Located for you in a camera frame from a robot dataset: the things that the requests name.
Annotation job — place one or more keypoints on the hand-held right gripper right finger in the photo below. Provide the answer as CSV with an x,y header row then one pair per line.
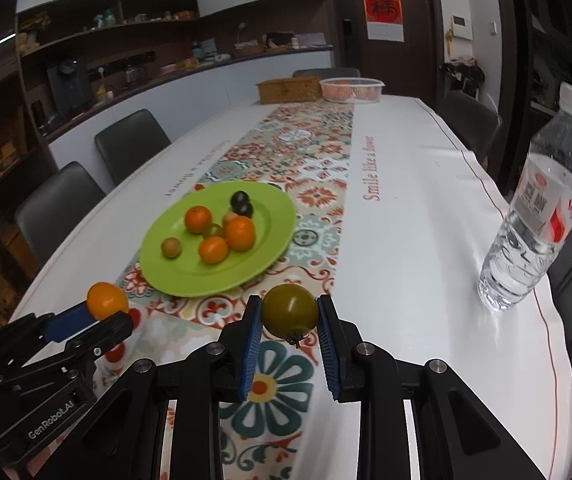
x,y
328,355

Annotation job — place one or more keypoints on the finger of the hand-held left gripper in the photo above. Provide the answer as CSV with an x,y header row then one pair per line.
x,y
68,322
111,332

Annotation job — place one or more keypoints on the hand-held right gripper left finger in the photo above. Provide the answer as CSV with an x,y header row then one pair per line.
x,y
251,355

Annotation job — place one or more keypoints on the tangerine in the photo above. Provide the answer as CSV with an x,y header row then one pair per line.
x,y
364,93
107,300
340,92

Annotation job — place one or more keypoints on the green tomato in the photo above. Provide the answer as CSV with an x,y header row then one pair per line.
x,y
289,312

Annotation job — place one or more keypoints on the brown longan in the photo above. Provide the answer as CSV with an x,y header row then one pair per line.
x,y
171,247
212,230

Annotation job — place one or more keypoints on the orange tomato bottom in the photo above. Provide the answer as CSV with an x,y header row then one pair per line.
x,y
214,251

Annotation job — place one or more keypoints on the large orange tomato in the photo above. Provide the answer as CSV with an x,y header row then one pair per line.
x,y
240,233

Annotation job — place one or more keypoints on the green plate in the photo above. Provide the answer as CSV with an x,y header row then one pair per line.
x,y
271,230

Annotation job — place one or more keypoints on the black plum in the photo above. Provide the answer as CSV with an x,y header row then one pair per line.
x,y
246,211
239,198

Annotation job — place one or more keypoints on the small orange apricot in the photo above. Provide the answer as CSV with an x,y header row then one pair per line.
x,y
229,217

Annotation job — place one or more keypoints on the patterned table runner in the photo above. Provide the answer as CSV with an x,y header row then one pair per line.
x,y
316,195

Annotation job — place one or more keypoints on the white tablecloth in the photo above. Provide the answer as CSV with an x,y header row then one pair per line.
x,y
415,210

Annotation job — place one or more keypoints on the dark water dispenser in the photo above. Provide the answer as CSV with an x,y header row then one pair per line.
x,y
68,85

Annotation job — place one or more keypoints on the white kitchen counter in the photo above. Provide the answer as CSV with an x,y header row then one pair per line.
x,y
191,95

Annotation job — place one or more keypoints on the clear water bottle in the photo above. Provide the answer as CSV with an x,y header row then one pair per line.
x,y
535,200

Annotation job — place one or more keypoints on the brown wicker basket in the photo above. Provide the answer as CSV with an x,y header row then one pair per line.
x,y
288,90

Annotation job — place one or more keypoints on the white plastic basket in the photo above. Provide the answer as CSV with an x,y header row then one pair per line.
x,y
350,82

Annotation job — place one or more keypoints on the dark wooden door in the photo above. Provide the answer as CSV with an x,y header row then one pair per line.
x,y
345,60

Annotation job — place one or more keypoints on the white desk lamp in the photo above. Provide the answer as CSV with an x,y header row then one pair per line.
x,y
241,35

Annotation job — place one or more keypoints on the yellow hanging tassel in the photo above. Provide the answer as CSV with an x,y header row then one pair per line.
x,y
449,42

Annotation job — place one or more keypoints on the white intercom panel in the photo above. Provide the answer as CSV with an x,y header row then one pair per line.
x,y
461,27

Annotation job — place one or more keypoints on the wooden wall shelf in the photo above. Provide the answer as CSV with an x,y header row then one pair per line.
x,y
116,27

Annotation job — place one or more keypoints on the red wall poster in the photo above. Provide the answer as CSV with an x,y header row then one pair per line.
x,y
382,10

